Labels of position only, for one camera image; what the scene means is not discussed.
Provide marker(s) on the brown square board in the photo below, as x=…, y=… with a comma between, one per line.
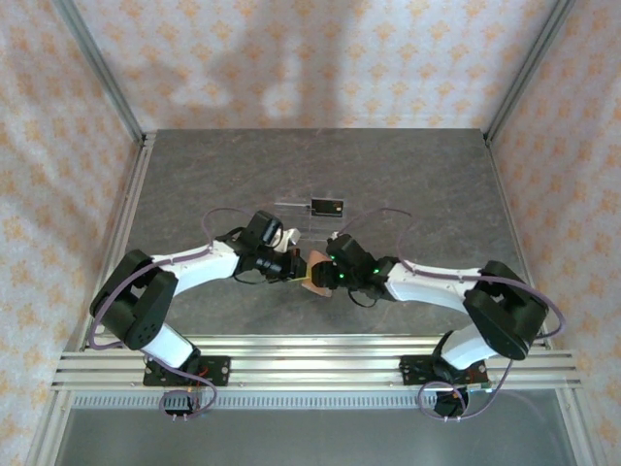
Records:
x=317, y=257

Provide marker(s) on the clear acrylic card holder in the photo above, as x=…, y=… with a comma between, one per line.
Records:
x=315, y=228

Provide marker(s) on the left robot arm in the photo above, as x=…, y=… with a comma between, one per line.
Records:
x=204, y=267

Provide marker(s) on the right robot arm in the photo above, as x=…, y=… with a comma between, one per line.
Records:
x=427, y=286

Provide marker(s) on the silver VIP card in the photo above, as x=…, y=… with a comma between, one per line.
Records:
x=293, y=204

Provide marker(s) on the black VIP card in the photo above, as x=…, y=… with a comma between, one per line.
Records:
x=327, y=207

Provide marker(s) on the grey metal panel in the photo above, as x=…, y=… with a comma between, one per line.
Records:
x=315, y=437

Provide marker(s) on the black connector box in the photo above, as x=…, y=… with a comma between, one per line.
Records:
x=174, y=403
x=448, y=405

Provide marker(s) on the small green circuit board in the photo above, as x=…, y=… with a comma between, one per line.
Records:
x=478, y=387

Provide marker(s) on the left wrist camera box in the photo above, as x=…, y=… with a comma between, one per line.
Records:
x=291, y=236

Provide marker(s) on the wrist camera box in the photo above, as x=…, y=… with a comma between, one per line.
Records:
x=291, y=236
x=333, y=237

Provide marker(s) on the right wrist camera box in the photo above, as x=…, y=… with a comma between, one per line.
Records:
x=333, y=237

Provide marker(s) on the aluminium table edge rail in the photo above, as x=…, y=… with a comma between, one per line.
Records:
x=315, y=342

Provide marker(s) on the aluminium mounting rail beam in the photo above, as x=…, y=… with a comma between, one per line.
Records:
x=315, y=369

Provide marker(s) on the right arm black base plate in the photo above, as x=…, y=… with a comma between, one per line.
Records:
x=412, y=371

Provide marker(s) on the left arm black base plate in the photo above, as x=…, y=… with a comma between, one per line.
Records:
x=218, y=371

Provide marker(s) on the left aluminium side rail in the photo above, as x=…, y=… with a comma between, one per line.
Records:
x=127, y=204

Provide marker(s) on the aluminium side rail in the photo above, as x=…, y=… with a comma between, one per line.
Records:
x=505, y=204
x=127, y=204

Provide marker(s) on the right aluminium side rail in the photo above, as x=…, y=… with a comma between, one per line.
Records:
x=505, y=204

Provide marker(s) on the left aluminium frame post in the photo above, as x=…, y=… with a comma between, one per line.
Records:
x=99, y=65

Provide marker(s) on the aluminium frame post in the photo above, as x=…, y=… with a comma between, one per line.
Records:
x=530, y=65
x=99, y=65

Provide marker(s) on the right aluminium frame post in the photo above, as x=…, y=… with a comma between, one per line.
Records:
x=530, y=65

